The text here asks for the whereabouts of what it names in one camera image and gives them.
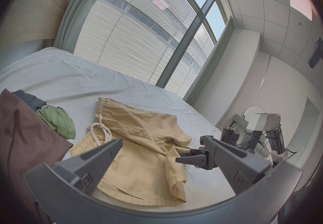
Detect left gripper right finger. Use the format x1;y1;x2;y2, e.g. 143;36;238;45
203;135;272;197

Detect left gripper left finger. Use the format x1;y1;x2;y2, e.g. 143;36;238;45
54;138;123;197

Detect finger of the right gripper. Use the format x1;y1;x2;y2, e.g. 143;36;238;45
175;155;211;169
180;149;208;157

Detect tan shorts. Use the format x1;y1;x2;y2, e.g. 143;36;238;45
69;97;193;206

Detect bed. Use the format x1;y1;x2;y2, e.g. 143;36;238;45
0;0;243;218

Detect green garment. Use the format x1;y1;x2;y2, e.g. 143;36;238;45
36;105;76;140

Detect dark brown garment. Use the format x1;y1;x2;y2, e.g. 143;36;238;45
0;88;74;224

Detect dark grey garment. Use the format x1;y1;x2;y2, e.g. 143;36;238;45
11;89;47;112

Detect window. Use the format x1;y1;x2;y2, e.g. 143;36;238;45
73;0;229;98

